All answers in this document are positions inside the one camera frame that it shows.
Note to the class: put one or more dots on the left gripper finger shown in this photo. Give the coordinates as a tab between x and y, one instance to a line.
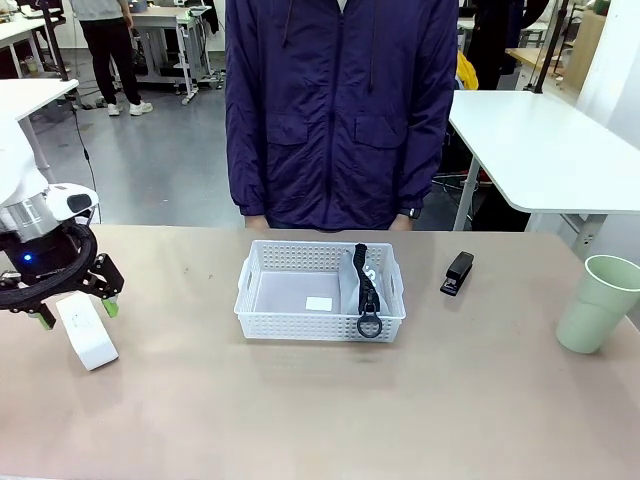
107	282
44	316

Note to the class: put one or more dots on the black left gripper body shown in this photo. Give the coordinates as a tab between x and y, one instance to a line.
35	252

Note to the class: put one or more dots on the white rectangular device box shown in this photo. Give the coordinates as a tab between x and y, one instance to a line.
87	335

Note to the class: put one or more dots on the black stapler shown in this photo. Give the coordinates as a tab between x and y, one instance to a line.
457	272

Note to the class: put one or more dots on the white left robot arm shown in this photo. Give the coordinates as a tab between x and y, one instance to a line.
15	170

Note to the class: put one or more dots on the white perforated plastic basket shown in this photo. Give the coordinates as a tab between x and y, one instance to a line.
320	327

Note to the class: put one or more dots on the person's right hand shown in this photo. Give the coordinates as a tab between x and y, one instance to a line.
255	222

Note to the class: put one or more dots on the person's left hand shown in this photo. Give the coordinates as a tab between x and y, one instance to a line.
402	223

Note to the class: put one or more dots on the small white table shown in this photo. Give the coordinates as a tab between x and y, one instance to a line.
30	95

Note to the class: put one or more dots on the white rectangular label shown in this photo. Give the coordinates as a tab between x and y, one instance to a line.
320	303

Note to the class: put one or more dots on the background person in black trousers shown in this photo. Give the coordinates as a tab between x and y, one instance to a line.
112	50

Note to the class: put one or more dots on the grey pouch with black zipper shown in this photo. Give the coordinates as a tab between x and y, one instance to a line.
367	292

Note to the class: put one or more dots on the white-framed background desk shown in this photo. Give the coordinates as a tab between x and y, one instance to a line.
170	25

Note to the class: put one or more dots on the person's navy blue jacket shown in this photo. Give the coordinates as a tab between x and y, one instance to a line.
340	110

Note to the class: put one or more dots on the black wristwatch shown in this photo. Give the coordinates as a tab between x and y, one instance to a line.
411	213

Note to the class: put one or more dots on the yellow garment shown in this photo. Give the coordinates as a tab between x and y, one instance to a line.
467	72

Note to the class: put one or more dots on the large white table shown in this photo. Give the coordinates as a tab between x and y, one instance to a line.
545	145

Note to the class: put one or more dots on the wooden topped desk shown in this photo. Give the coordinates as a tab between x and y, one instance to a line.
530	57

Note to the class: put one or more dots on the pale green plastic cup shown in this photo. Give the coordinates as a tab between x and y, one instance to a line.
592	310

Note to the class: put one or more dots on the black pole stand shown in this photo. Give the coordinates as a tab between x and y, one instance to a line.
547	45

